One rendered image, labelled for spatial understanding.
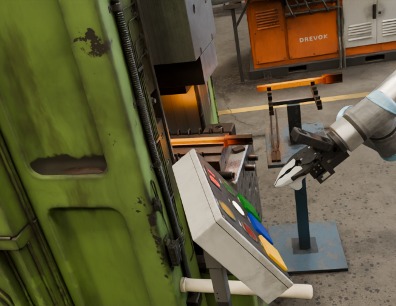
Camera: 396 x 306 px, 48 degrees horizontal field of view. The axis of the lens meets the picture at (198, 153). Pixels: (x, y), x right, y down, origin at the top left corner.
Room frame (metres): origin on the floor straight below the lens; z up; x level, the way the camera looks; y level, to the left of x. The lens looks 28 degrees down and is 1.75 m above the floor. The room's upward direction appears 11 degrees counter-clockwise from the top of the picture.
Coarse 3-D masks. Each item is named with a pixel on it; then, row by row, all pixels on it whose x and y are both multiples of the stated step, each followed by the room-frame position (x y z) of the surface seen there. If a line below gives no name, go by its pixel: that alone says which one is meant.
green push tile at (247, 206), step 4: (240, 196) 1.04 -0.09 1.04; (244, 200) 1.03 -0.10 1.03; (244, 204) 1.00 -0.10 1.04; (248, 204) 1.04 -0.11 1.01; (248, 208) 0.99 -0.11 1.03; (252, 208) 1.03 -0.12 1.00; (252, 212) 0.99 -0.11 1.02; (256, 212) 1.03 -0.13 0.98; (256, 216) 0.99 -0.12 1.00; (260, 220) 0.99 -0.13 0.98
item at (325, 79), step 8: (336, 72) 2.03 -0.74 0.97; (296, 80) 2.06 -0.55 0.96; (304, 80) 2.04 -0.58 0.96; (312, 80) 2.02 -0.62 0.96; (320, 80) 2.02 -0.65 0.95; (328, 80) 2.02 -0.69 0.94; (336, 80) 2.01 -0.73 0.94; (264, 88) 2.06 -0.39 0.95; (272, 88) 2.06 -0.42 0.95; (280, 88) 2.05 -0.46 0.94
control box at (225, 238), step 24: (192, 168) 0.99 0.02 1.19; (192, 192) 0.89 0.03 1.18; (216, 192) 0.88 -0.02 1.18; (192, 216) 0.81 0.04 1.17; (216, 216) 0.76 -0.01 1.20; (240, 216) 0.87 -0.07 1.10; (216, 240) 0.74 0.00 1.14; (240, 240) 0.75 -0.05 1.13; (240, 264) 0.75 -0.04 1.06; (264, 264) 0.75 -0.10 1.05; (264, 288) 0.75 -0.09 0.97; (288, 288) 0.76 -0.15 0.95
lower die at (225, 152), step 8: (176, 136) 1.63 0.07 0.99; (184, 136) 1.61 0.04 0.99; (192, 136) 1.60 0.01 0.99; (200, 136) 1.58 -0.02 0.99; (208, 136) 1.57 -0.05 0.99; (216, 136) 1.55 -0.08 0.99; (224, 136) 1.54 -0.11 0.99; (176, 144) 1.53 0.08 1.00; (184, 144) 1.52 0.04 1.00; (192, 144) 1.51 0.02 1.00; (200, 144) 1.50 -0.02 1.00; (208, 144) 1.49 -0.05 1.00; (216, 144) 1.48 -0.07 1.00; (176, 152) 1.49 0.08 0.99; (184, 152) 1.47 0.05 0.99; (208, 152) 1.44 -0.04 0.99; (216, 152) 1.42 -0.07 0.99; (224, 152) 1.46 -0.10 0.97; (176, 160) 1.44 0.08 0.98; (208, 160) 1.40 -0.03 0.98; (216, 160) 1.38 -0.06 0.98; (224, 160) 1.44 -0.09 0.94; (216, 168) 1.38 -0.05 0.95; (224, 168) 1.42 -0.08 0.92
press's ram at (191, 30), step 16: (144, 0) 1.37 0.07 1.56; (160, 0) 1.35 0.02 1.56; (176, 0) 1.34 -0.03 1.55; (192, 0) 1.39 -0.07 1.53; (208, 0) 1.58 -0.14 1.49; (144, 16) 1.37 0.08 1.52; (160, 16) 1.36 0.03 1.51; (176, 16) 1.34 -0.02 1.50; (192, 16) 1.37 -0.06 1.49; (208, 16) 1.54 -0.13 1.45; (160, 32) 1.36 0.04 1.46; (176, 32) 1.34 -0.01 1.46; (192, 32) 1.34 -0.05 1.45; (208, 32) 1.51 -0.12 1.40; (160, 48) 1.36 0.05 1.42; (176, 48) 1.35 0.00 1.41; (192, 48) 1.33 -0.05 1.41
